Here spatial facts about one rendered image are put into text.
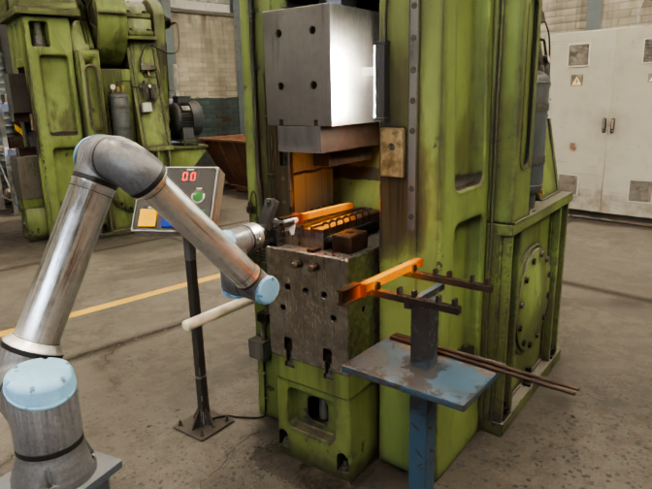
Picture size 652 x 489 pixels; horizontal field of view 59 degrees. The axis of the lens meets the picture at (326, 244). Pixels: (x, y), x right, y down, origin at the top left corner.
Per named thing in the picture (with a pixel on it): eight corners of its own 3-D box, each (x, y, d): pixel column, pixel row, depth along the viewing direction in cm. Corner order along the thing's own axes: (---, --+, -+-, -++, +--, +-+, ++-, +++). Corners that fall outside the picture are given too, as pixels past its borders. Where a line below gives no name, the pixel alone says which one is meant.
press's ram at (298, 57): (352, 126, 194) (351, -1, 184) (267, 125, 216) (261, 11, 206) (411, 120, 227) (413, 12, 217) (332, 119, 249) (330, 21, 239)
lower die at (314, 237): (323, 250, 213) (322, 227, 211) (282, 243, 224) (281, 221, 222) (381, 228, 246) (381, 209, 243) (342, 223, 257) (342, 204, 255)
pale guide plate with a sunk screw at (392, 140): (402, 178, 200) (403, 128, 196) (379, 176, 206) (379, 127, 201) (405, 177, 202) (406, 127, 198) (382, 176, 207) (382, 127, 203)
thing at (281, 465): (331, 519, 206) (331, 516, 206) (217, 463, 239) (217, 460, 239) (387, 463, 237) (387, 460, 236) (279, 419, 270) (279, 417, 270)
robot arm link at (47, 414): (24, 466, 126) (12, 393, 122) (2, 434, 138) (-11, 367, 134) (94, 437, 136) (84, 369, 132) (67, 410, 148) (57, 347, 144)
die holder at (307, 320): (348, 376, 211) (346, 259, 200) (271, 352, 233) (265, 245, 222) (419, 327, 255) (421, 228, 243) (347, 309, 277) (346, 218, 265)
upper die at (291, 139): (321, 153, 204) (320, 126, 202) (277, 151, 216) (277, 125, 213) (381, 144, 237) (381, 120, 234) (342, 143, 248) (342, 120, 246)
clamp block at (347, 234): (350, 254, 206) (350, 237, 204) (331, 251, 211) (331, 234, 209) (369, 247, 215) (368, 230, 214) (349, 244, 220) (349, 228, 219)
